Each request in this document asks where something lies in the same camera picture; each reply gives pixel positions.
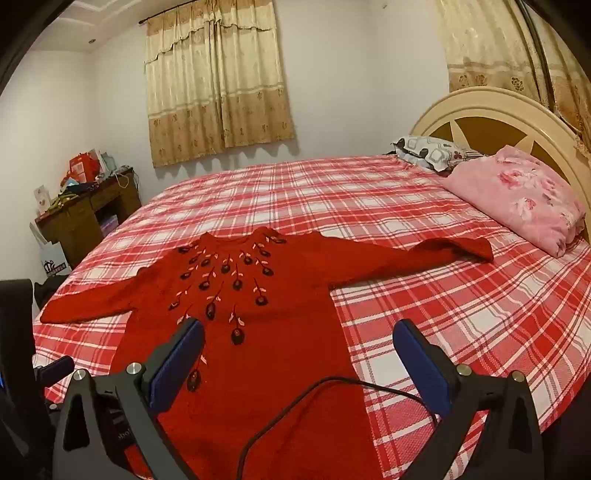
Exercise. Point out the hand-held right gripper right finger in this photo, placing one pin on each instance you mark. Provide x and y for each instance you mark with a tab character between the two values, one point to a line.
425	369

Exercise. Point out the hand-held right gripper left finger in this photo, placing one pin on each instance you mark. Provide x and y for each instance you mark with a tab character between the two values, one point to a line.
178	364

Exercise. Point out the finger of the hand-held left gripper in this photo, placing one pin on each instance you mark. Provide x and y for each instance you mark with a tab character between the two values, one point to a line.
55	368

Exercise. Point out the red embroidered knit sweater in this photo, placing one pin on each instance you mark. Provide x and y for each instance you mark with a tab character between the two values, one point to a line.
277	300

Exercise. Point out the black bag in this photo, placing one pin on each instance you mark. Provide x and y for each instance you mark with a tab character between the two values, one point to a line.
48	290

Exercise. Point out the white printed paper bag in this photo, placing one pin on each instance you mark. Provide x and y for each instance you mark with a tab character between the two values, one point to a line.
55	258

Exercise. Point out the brown wooden desk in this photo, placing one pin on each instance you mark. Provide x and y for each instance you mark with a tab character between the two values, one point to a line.
78	226

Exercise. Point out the white floral card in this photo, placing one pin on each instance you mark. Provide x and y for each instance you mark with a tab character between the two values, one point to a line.
41	199

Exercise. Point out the red white plaid bedsheet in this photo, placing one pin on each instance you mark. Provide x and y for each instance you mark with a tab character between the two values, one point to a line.
369	207

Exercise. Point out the pink pillow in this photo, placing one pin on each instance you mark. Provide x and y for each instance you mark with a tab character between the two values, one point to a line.
517	194

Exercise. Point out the red gift bag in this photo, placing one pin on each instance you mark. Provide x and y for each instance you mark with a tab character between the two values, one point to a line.
83	166

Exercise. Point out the pale gift bag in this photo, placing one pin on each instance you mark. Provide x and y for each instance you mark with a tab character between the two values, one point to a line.
105	162

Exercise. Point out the grey patterned pillow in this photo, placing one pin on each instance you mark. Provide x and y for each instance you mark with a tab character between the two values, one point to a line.
429	150

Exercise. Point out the short beige patterned curtain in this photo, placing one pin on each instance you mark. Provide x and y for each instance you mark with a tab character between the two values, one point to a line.
217	92

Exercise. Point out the cream wooden headboard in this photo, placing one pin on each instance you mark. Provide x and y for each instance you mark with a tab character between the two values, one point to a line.
485	99

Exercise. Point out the long beige patterned curtain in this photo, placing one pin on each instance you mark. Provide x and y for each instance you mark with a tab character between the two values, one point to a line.
485	46

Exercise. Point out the black curtain rod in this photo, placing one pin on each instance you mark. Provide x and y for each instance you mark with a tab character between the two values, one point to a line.
166	12

